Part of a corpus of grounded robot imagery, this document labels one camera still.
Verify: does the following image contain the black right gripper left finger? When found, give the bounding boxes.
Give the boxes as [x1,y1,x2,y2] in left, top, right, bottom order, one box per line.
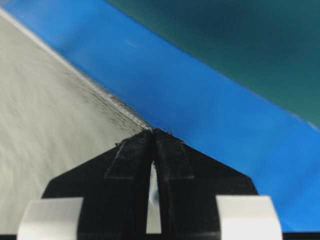
[16,129,154,240]

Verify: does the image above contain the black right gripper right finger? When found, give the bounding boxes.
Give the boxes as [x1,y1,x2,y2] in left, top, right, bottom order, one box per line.
[152,128,284,240]

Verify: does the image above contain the green backdrop sheet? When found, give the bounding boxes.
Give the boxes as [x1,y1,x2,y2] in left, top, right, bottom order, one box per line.
[110,0,320,127]

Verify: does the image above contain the large grey towel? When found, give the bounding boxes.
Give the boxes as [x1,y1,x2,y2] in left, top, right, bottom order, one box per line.
[0,9,150,234]

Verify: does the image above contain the blue table cloth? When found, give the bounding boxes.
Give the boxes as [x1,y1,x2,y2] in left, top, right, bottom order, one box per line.
[3,0,320,232]

